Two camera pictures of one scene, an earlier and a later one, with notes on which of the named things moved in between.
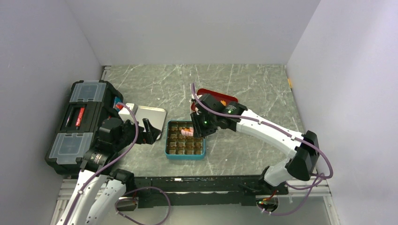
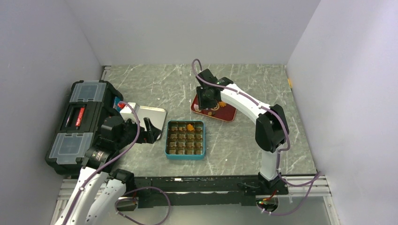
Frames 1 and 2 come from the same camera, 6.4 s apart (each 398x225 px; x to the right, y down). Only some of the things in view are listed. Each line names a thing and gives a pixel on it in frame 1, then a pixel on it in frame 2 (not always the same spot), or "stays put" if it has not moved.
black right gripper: (199, 132) → (202, 104)
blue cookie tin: (179, 146) stays put
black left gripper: (149, 136) stays put
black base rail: (158, 191) stays put
